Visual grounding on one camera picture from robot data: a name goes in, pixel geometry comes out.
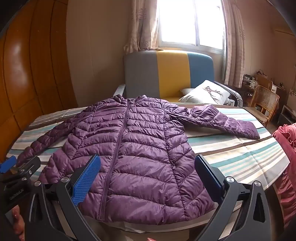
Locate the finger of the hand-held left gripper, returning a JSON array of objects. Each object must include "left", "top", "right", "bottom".
[
  {"left": 10, "top": 156, "right": 41, "bottom": 180},
  {"left": 0, "top": 156, "right": 17, "bottom": 173}
]

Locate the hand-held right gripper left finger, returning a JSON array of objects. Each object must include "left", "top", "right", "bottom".
[{"left": 24, "top": 155, "right": 102, "bottom": 241}]

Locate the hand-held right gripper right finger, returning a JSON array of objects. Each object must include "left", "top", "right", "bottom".
[{"left": 194, "top": 155, "right": 272, "bottom": 241}]

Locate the purple puffer jacket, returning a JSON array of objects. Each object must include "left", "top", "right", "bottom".
[{"left": 16, "top": 95, "right": 261, "bottom": 225}]

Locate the person's left hand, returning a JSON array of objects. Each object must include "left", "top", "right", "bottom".
[{"left": 11, "top": 205, "right": 25, "bottom": 241}]

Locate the bed with striped sheet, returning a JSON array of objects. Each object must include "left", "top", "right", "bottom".
[{"left": 6, "top": 105, "right": 290, "bottom": 234}]

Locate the pink ruffled cloth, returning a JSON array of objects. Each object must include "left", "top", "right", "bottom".
[{"left": 272, "top": 123, "right": 296, "bottom": 223}]

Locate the white printed pillow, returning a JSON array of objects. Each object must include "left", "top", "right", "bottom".
[{"left": 179, "top": 80, "right": 232, "bottom": 105}]

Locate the rattan chair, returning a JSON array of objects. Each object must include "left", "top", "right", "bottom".
[{"left": 243, "top": 85, "right": 280, "bottom": 128}]

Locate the wooden wardrobe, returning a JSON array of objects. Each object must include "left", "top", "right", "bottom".
[{"left": 0, "top": 0, "right": 78, "bottom": 161}]

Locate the grey storage box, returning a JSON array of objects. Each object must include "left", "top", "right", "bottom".
[{"left": 277, "top": 104, "right": 296, "bottom": 127}]

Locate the cluttered wooden desk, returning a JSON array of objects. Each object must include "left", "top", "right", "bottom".
[{"left": 240, "top": 70, "right": 288, "bottom": 112}]

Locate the grey yellow blue sofa chair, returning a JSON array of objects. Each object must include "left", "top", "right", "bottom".
[{"left": 113, "top": 50, "right": 243, "bottom": 108}]

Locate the beige patterned curtain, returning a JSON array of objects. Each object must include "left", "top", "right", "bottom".
[
  {"left": 122, "top": 0, "right": 160, "bottom": 52},
  {"left": 221, "top": 0, "right": 246, "bottom": 88}
]

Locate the window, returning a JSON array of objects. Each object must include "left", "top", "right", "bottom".
[{"left": 157, "top": 0, "right": 226, "bottom": 50}]

